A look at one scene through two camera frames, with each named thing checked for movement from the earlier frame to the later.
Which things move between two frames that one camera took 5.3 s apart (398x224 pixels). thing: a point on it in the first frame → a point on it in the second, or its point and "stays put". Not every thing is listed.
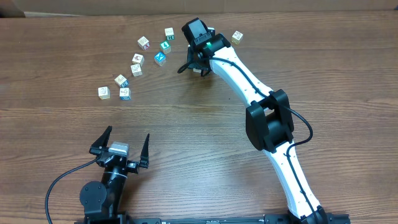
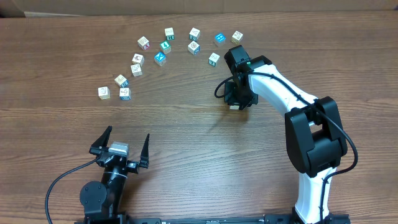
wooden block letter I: x=136 y=70 stays put
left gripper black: x=133 y=165 stays put
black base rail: x=301 y=218 stays put
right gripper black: x=193 y=62 → x=231 y=98
